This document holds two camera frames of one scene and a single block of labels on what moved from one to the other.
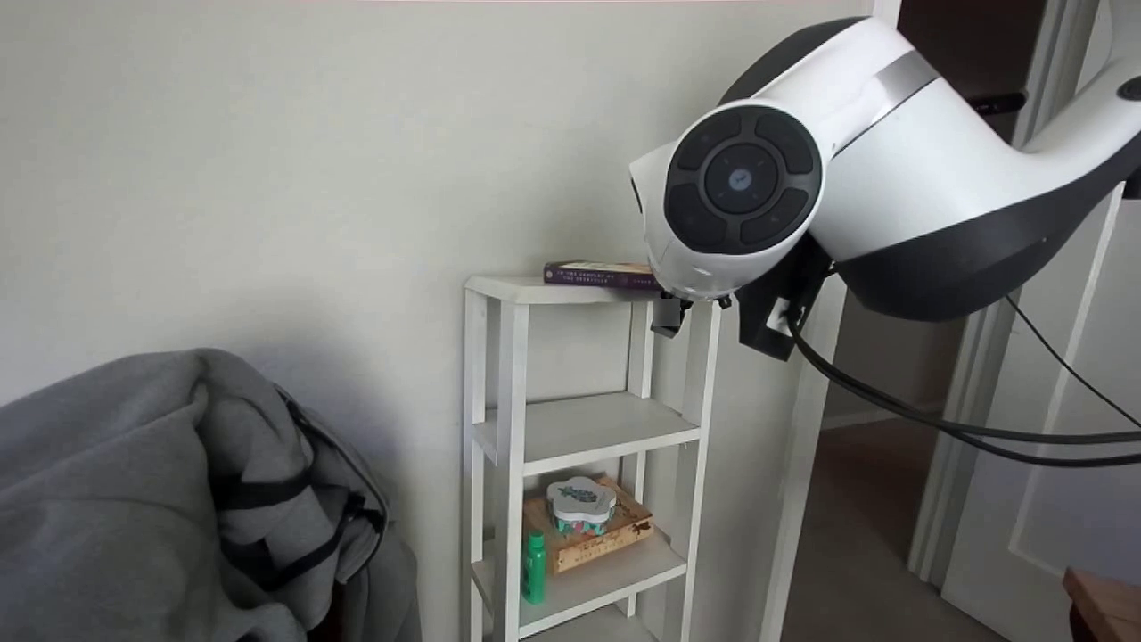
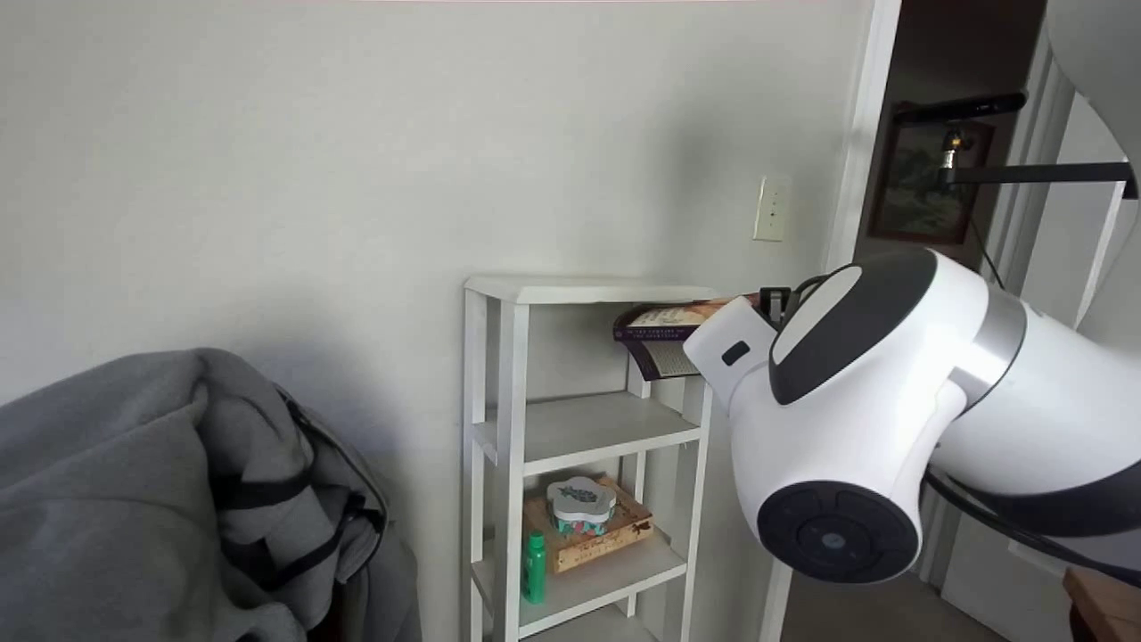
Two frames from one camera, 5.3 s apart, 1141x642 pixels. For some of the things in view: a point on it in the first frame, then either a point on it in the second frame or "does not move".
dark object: [601, 271] to [657, 331]
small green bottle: [536, 569] does not move
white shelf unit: [581, 444] does not move
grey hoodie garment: [190, 498] does not move
